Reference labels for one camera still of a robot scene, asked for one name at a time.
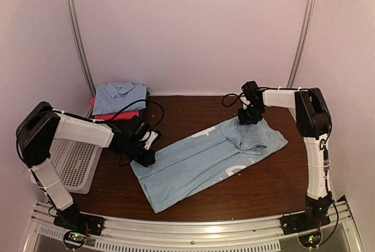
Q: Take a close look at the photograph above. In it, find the aluminium corner post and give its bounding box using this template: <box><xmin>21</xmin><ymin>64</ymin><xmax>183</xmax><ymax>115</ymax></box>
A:
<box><xmin>60</xmin><ymin>0</ymin><xmax>96</xmax><ymax>94</ymax></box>
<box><xmin>287</xmin><ymin>0</ymin><xmax>316</xmax><ymax>88</ymax></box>

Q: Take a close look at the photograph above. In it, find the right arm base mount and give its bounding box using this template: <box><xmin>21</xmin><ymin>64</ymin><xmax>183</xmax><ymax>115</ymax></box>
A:
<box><xmin>279</xmin><ymin>195</ymin><xmax>332</xmax><ymax>235</ymax></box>

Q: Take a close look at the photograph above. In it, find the white plastic laundry basket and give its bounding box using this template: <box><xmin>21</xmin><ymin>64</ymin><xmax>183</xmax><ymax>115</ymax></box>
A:
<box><xmin>50</xmin><ymin>139</ymin><xmax>102</xmax><ymax>195</ymax></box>

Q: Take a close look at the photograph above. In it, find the folded dark blue cloth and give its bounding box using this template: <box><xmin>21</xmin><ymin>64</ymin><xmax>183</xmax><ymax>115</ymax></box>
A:
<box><xmin>139</xmin><ymin>89</ymin><xmax>150</xmax><ymax>118</ymax></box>

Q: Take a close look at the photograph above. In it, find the right aluminium corner post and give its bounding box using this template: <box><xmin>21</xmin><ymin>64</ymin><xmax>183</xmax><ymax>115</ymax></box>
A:
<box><xmin>287</xmin><ymin>0</ymin><xmax>316</xmax><ymax>88</ymax></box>

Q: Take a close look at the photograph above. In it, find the left aluminium corner post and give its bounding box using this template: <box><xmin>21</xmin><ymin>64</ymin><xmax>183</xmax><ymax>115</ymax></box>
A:
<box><xmin>60</xmin><ymin>0</ymin><xmax>96</xmax><ymax>94</ymax></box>

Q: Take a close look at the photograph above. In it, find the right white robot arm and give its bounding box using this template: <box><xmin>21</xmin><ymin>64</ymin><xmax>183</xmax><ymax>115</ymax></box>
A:
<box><xmin>238</xmin><ymin>81</ymin><xmax>332</xmax><ymax>230</ymax></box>

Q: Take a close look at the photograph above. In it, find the folded pink cloth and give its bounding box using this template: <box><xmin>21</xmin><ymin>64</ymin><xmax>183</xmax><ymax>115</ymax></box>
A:
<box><xmin>93</xmin><ymin>111</ymin><xmax>141</xmax><ymax>121</ymax></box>

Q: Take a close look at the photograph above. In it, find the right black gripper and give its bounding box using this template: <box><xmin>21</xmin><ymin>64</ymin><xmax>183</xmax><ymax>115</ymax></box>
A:
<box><xmin>238</xmin><ymin>104</ymin><xmax>264</xmax><ymax>125</ymax></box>

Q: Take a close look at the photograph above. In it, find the blue printed garment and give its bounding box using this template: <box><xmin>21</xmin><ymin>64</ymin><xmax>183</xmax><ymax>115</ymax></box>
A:
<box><xmin>131</xmin><ymin>117</ymin><xmax>288</xmax><ymax>213</ymax></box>

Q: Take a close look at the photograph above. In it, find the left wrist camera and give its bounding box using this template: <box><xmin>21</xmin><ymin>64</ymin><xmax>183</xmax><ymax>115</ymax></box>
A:
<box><xmin>141</xmin><ymin>130</ymin><xmax>161</xmax><ymax>149</ymax></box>

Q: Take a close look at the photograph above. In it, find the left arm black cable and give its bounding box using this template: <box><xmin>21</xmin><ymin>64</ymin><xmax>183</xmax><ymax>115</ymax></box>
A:
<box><xmin>93</xmin><ymin>98</ymin><xmax>165</xmax><ymax>135</ymax></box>

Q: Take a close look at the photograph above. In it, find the aluminium front rail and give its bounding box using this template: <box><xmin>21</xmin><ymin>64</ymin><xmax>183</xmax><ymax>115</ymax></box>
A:
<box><xmin>23</xmin><ymin>207</ymin><xmax>361</xmax><ymax>252</ymax></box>

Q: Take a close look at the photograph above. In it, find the light blue shirt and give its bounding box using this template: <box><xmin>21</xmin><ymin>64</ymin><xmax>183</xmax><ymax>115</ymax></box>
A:
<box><xmin>93</xmin><ymin>82</ymin><xmax>147</xmax><ymax>115</ymax></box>

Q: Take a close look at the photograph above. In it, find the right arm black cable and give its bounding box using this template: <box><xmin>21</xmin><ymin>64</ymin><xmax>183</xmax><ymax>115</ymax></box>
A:
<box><xmin>222</xmin><ymin>92</ymin><xmax>247</xmax><ymax>109</ymax></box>

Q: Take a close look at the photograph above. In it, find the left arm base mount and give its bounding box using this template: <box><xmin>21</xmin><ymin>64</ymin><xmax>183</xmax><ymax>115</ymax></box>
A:
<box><xmin>53</xmin><ymin>202</ymin><xmax>104</xmax><ymax>236</ymax></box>

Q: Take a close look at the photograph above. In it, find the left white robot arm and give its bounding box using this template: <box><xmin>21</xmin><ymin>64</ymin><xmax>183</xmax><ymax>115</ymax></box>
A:
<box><xmin>15</xmin><ymin>101</ymin><xmax>161</xmax><ymax>231</ymax></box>

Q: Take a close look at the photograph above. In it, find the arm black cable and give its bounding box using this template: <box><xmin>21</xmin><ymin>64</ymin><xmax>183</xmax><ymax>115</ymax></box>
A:
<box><xmin>222</xmin><ymin>92</ymin><xmax>247</xmax><ymax>109</ymax></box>
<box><xmin>93</xmin><ymin>98</ymin><xmax>165</xmax><ymax>135</ymax></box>

